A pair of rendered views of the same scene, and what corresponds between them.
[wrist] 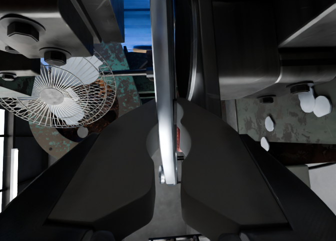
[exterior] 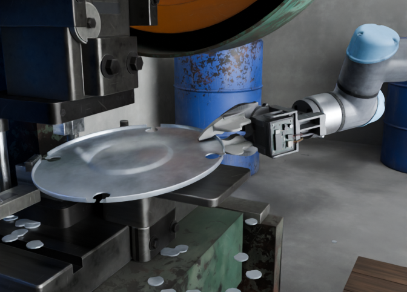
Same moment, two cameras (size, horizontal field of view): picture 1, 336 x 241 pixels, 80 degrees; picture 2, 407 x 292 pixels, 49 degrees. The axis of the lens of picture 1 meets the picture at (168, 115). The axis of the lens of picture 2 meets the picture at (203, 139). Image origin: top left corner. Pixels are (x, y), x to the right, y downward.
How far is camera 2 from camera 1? 0.84 m
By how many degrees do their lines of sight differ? 143
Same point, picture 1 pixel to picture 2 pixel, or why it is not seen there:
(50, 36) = (125, 73)
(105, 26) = (83, 106)
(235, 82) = not seen: hidden behind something
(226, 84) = not seen: hidden behind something
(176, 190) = not seen: outside the picture
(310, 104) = (175, 251)
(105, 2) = (103, 108)
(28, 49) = (112, 48)
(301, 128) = (183, 262)
